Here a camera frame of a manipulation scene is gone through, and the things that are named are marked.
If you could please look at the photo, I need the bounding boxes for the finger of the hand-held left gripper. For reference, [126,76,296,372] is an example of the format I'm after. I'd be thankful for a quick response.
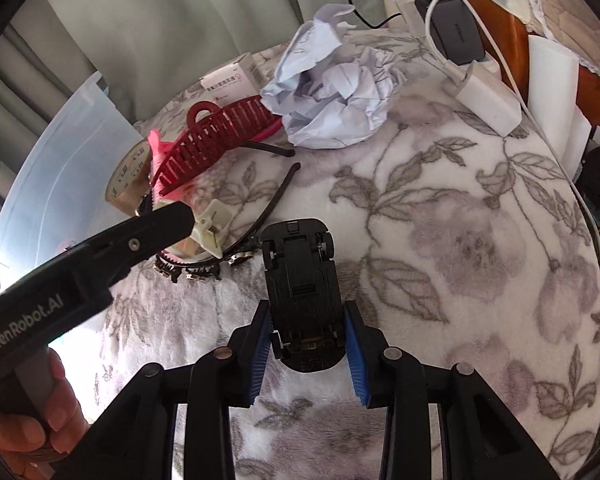
[70,201,197,288]

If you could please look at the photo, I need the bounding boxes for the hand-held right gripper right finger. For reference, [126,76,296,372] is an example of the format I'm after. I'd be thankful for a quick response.
[342,301,548,480]

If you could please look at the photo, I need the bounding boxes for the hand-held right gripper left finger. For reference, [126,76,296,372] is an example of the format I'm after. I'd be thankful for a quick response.
[87,301,276,480]

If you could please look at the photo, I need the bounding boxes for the white plastic clip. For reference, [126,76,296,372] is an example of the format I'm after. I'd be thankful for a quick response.
[192,199,231,257]

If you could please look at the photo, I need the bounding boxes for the black toy car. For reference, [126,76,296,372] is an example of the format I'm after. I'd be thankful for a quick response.
[260,218,348,373]

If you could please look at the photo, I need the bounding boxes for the red hair claw clip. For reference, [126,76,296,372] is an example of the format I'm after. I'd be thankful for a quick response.
[150,94,283,196]

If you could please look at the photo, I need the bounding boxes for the clear plastic container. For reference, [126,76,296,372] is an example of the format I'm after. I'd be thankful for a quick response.
[0,71,153,311]

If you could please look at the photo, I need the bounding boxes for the black beaded headband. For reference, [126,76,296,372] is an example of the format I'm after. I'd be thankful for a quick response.
[152,140,302,283]

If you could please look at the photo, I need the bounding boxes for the white paper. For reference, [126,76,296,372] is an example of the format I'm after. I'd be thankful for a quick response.
[260,4,407,150]

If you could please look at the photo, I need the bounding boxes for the person's left hand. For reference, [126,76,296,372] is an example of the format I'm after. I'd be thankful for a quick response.
[0,347,92,467]

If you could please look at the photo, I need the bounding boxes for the patterned tape roll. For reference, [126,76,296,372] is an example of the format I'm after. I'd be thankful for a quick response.
[105,141,153,212]

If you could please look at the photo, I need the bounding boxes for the floral blanket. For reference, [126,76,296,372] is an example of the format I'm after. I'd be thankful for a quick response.
[94,29,600,480]

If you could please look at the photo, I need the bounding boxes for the small white cardboard box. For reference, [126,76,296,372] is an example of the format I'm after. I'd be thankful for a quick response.
[199,52,267,106]

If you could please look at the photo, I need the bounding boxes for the grey green curtain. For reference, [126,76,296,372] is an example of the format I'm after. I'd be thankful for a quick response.
[0,0,383,128]

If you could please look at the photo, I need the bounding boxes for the white charger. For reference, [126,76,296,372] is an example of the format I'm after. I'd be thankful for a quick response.
[442,60,524,137]

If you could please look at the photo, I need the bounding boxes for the black charger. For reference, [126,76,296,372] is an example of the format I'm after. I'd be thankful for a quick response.
[414,0,487,66]

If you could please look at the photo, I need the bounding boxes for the beige quilted bedding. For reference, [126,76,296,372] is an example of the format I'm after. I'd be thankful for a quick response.
[522,0,600,78]

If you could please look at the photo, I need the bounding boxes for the white cable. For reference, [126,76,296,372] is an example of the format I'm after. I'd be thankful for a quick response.
[426,0,600,281]

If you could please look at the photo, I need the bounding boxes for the wooden bed frame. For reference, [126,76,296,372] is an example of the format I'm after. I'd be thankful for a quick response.
[439,0,600,152]

